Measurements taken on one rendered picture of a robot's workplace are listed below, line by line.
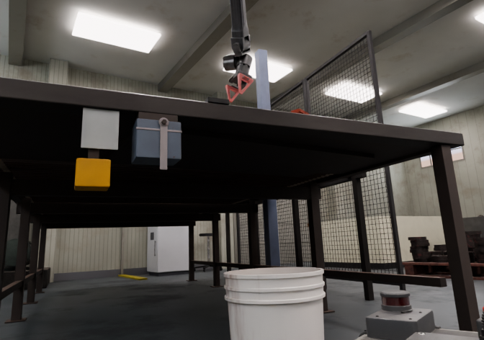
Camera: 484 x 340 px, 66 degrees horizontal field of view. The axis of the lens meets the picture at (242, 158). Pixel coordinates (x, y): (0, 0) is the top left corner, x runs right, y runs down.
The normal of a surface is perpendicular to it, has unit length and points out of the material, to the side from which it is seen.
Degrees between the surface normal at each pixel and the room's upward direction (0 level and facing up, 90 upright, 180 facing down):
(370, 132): 90
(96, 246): 90
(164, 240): 90
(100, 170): 90
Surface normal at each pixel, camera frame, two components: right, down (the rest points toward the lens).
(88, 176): 0.40, -0.22
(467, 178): -0.85, -0.08
